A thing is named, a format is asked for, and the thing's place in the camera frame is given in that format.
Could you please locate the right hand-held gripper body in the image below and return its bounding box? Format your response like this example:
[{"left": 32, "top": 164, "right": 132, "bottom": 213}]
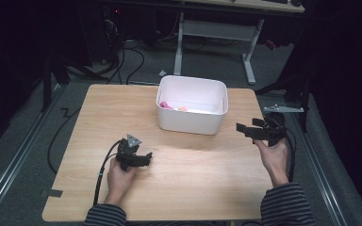
[{"left": 262, "top": 104, "right": 305, "bottom": 148}]

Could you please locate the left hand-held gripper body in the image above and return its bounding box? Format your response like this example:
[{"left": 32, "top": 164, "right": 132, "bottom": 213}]
[{"left": 115, "top": 134, "right": 145, "bottom": 172}]

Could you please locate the white plastic storage box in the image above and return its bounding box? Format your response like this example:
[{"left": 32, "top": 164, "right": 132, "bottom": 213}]
[{"left": 156, "top": 74, "right": 230, "bottom": 137}]

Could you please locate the person's left hand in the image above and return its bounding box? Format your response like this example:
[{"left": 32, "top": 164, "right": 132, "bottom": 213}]
[{"left": 104, "top": 156, "right": 140, "bottom": 207}]

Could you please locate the person's right hand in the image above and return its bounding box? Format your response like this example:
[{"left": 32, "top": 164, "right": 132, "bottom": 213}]
[{"left": 253, "top": 137, "right": 290, "bottom": 188}]

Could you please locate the black stand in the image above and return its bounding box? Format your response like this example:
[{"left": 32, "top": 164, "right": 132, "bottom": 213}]
[
  {"left": 254, "top": 70, "right": 312, "bottom": 134},
  {"left": 40, "top": 53, "right": 72, "bottom": 113}
]

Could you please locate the grey tape piece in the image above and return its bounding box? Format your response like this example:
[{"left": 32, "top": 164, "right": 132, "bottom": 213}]
[{"left": 40, "top": 187, "right": 64, "bottom": 199}]

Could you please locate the dark computer tower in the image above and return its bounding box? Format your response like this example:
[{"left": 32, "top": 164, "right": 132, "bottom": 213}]
[{"left": 76, "top": 4, "right": 122, "bottom": 67}]

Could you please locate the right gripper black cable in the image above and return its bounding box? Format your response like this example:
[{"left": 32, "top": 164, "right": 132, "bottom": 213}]
[{"left": 283, "top": 127, "right": 298, "bottom": 184}]

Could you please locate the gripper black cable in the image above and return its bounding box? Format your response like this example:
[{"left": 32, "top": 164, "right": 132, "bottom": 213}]
[
  {"left": 283, "top": 127, "right": 298, "bottom": 184},
  {"left": 92, "top": 139, "right": 123, "bottom": 207}
]

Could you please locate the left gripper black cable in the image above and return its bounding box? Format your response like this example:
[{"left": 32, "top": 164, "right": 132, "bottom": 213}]
[{"left": 92, "top": 139, "right": 123, "bottom": 207}]

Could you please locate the metal floor rail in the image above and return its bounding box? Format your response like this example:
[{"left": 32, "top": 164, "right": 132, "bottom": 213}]
[
  {"left": 0, "top": 83, "right": 64, "bottom": 220},
  {"left": 287, "top": 102, "right": 350, "bottom": 226}
]

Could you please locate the black cable on floor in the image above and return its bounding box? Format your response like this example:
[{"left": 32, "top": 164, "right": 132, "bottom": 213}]
[{"left": 46, "top": 106, "right": 83, "bottom": 175}]

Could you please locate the bundle of black cables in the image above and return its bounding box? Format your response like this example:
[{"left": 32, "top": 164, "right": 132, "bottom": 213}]
[{"left": 100, "top": 8, "right": 146, "bottom": 86}]

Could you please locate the wooden desk with white frame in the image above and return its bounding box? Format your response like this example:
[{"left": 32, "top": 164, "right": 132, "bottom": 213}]
[{"left": 173, "top": 0, "right": 306, "bottom": 86}]

